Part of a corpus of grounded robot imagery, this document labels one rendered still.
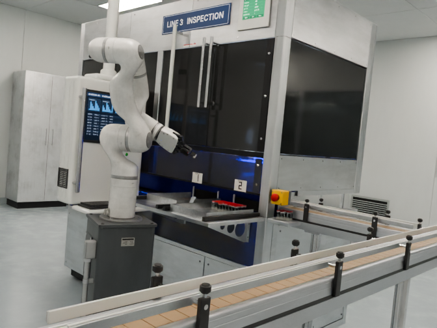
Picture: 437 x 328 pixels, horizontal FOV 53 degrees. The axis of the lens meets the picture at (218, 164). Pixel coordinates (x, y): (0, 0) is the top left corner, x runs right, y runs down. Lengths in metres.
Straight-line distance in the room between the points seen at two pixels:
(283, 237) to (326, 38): 1.14
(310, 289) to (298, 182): 1.42
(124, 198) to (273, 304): 1.14
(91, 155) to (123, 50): 1.06
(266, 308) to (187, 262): 1.79
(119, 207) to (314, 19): 1.43
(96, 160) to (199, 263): 0.87
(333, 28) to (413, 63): 4.34
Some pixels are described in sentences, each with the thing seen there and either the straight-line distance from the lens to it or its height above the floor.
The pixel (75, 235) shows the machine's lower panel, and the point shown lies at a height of 0.38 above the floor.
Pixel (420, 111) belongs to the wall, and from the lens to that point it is 6.84.
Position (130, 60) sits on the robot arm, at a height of 1.53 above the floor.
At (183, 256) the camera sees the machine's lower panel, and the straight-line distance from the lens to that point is 2.75.
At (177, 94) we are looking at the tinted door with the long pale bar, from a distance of 2.82.
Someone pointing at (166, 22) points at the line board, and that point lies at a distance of 3.01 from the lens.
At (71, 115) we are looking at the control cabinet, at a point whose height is 1.32.
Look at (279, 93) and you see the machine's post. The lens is 2.28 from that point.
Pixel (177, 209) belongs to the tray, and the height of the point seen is 0.90.
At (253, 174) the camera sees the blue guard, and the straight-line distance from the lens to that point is 2.33.
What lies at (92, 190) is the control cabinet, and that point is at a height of 0.88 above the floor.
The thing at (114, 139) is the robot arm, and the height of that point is 1.21.
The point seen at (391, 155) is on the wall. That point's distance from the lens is 6.94.
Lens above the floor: 1.25
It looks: 3 degrees down
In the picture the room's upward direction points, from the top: 5 degrees clockwise
